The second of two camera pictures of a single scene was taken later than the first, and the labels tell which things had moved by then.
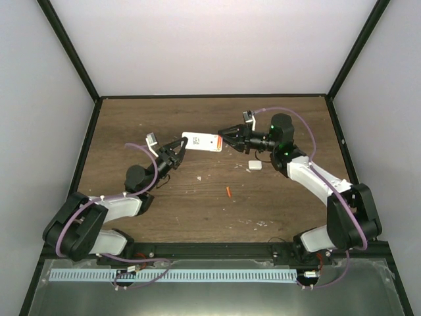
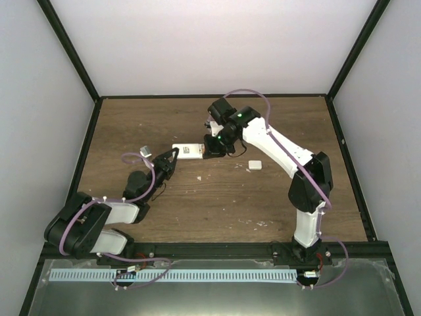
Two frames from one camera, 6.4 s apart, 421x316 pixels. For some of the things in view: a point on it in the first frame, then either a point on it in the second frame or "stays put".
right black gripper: x=241 y=147 -> x=212 y=152
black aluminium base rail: x=228 y=251 stays put
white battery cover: x=255 y=165 stays put
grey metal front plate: x=323 y=288 stays put
